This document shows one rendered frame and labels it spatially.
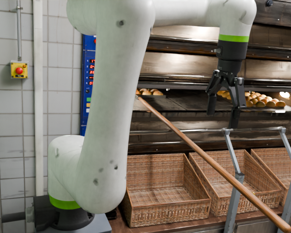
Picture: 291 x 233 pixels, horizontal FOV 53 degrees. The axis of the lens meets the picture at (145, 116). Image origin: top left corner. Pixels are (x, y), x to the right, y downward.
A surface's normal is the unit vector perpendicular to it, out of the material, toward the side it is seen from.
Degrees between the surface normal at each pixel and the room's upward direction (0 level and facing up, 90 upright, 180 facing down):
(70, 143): 9
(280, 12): 91
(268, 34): 70
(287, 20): 88
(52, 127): 90
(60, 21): 90
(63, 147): 24
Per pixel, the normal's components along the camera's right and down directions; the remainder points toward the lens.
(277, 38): 0.33, -0.04
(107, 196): 0.40, 0.15
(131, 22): 0.27, 0.39
